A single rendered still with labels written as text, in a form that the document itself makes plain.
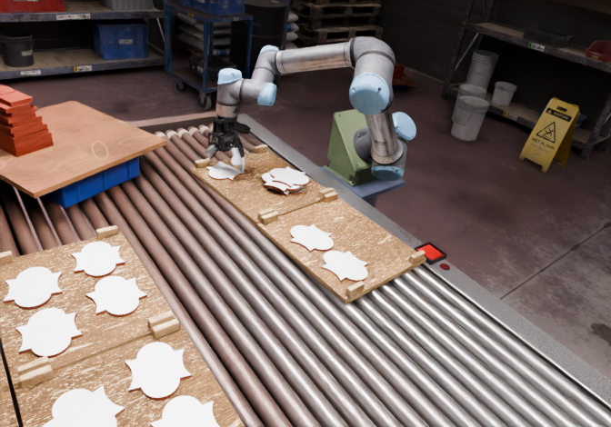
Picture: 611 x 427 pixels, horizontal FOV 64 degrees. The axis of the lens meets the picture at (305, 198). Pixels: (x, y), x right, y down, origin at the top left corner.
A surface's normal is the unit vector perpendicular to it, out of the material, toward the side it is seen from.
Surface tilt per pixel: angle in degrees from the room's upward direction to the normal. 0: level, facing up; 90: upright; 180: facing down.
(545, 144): 77
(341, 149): 90
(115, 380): 0
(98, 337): 0
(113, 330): 0
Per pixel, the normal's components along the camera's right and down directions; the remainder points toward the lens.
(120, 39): 0.58, 0.49
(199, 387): 0.13, -0.85
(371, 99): -0.25, 0.81
